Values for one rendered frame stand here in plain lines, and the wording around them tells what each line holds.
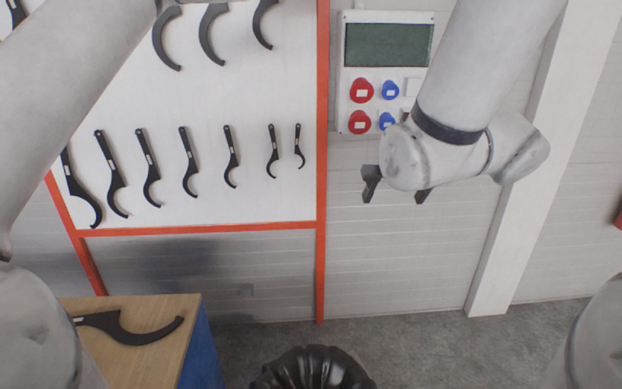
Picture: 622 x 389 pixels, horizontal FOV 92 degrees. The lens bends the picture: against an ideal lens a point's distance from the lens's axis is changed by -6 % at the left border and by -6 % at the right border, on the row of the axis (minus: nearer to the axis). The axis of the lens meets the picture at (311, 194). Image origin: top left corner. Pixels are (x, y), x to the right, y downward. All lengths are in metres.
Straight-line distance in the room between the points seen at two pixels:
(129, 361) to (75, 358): 1.00
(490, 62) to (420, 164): 0.12
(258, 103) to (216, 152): 0.33
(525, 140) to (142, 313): 1.30
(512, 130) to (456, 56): 0.18
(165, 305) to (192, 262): 0.78
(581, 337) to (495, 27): 0.24
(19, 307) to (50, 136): 0.24
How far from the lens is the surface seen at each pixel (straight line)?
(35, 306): 0.27
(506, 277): 2.56
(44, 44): 0.49
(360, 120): 1.45
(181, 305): 1.37
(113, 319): 1.41
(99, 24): 0.53
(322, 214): 1.81
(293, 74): 1.54
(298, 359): 1.52
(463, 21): 0.35
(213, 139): 1.65
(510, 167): 0.49
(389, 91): 1.45
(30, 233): 2.44
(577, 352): 0.28
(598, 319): 0.27
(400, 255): 2.16
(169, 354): 1.24
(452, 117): 0.37
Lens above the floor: 1.89
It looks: 29 degrees down
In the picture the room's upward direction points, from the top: straight up
